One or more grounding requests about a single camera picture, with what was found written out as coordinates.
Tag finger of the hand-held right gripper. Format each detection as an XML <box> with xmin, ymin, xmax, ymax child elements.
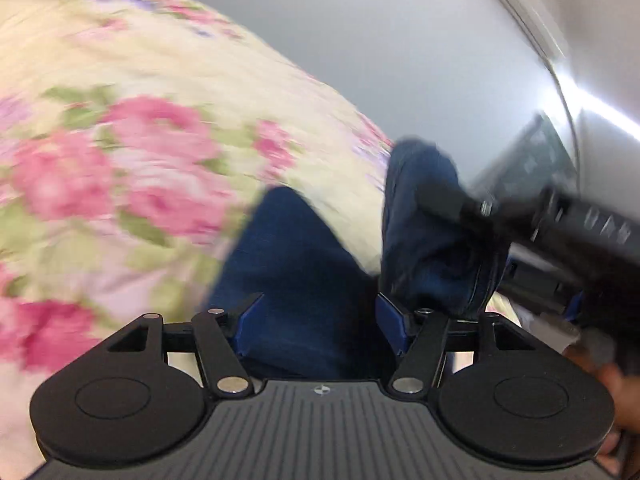
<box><xmin>414</xmin><ymin>184</ymin><xmax>507</xmax><ymax>229</ymax></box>
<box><xmin>500</xmin><ymin>280</ymin><xmax>586</xmax><ymax>322</ymax></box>

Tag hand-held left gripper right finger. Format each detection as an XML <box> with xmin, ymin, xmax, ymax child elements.
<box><xmin>376</xmin><ymin>294</ymin><xmax>536</xmax><ymax>397</ymax></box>

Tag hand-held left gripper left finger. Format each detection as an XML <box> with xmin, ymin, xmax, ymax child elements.
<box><xmin>107</xmin><ymin>292</ymin><xmax>265</xmax><ymax>397</ymax></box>

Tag blue denim pants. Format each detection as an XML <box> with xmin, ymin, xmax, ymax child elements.
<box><xmin>207</xmin><ymin>139</ymin><xmax>508</xmax><ymax>381</ymax></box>

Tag person's right hand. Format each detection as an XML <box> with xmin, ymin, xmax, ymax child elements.
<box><xmin>564</xmin><ymin>347</ymin><xmax>640</xmax><ymax>477</ymax></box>

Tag window with cactus curtain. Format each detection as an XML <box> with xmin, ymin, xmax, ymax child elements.
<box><xmin>472</xmin><ymin>112</ymin><xmax>578</xmax><ymax>203</ymax></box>

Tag floral bed blanket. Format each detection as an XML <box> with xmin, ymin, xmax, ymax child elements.
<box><xmin>0</xmin><ymin>0</ymin><xmax>523</xmax><ymax>480</ymax></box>

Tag thin wall pipe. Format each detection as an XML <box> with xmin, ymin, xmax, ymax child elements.
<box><xmin>542</xmin><ymin>52</ymin><xmax>582</xmax><ymax>163</ymax></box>

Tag white wall unit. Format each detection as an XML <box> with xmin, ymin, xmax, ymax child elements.
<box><xmin>477</xmin><ymin>0</ymin><xmax>571</xmax><ymax>58</ymax></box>

